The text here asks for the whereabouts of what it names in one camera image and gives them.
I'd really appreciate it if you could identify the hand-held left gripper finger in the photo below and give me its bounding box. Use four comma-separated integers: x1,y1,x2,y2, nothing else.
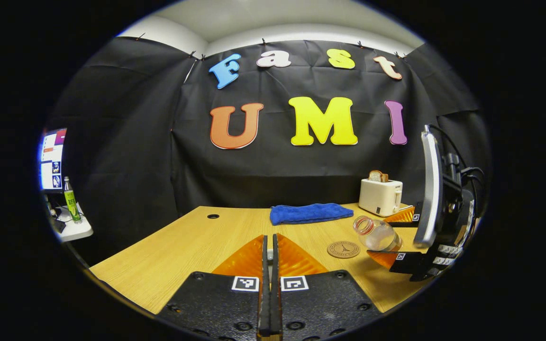
157,234,272,341
272,233,382,341

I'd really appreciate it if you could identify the clear plastic water bottle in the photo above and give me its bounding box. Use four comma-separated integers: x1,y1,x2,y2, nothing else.
353,215,403,252

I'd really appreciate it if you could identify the round wooden coaster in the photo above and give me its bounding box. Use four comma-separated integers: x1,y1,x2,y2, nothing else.
326,241,361,260

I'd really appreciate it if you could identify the green drink bottle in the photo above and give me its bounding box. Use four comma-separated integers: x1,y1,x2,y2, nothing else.
63,176,83,224

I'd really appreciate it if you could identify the white toaster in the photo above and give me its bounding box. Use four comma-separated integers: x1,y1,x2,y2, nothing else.
359,178,404,218

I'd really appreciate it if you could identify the blue folded towel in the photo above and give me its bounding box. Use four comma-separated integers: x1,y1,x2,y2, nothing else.
270,203,355,226

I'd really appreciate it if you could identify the white side table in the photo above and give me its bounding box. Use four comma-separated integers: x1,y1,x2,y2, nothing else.
47,204,94,243

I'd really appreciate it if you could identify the computer monitor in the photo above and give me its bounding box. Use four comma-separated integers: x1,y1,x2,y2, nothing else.
39,127,68,193

